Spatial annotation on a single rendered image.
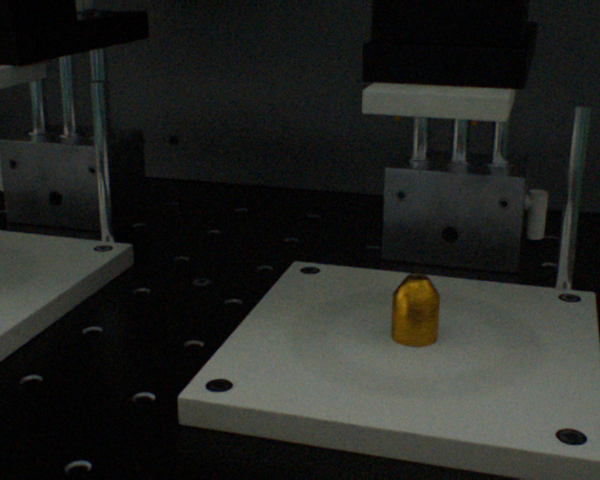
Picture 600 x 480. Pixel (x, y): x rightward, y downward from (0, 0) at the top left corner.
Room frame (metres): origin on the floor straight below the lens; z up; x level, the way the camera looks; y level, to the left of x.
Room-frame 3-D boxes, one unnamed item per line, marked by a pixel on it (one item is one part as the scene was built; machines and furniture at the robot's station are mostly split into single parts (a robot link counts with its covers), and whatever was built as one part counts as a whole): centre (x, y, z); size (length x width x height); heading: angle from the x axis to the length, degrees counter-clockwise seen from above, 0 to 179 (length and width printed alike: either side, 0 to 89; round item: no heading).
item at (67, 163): (0.54, 0.15, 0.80); 0.07 x 0.05 x 0.06; 74
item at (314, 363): (0.33, -0.05, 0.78); 0.15 x 0.15 x 0.01; 74
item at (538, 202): (0.45, -0.13, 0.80); 0.01 x 0.01 x 0.03; 74
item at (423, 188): (0.47, -0.09, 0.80); 0.07 x 0.05 x 0.06; 74
